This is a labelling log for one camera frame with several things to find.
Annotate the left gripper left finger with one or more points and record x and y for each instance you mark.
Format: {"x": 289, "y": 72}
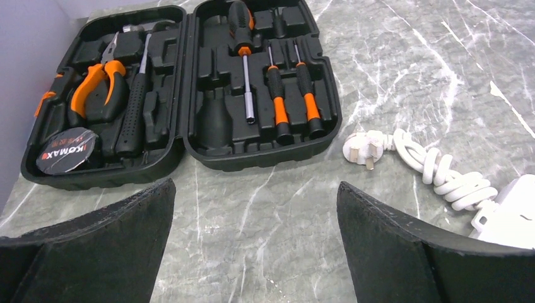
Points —
{"x": 112, "y": 254}

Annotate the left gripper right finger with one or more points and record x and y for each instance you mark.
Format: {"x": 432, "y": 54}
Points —
{"x": 395, "y": 257}

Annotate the black handled hammer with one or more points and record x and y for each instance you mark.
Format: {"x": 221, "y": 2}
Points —
{"x": 129, "y": 142}

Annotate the small orange black screwdriver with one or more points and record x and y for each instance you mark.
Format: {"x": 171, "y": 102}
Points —
{"x": 277, "y": 93}

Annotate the nut driver screwdriver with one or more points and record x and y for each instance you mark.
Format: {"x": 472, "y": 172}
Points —
{"x": 241, "y": 25}

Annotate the black tool case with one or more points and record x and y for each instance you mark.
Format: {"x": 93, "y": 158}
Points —
{"x": 195, "y": 94}

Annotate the white power strip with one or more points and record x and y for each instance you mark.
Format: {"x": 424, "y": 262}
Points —
{"x": 503, "y": 217}

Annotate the black tape roll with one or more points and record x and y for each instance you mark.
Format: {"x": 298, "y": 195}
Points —
{"x": 73, "y": 149}

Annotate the orange handled pliers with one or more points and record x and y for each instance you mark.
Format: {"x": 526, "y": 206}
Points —
{"x": 102, "y": 94}

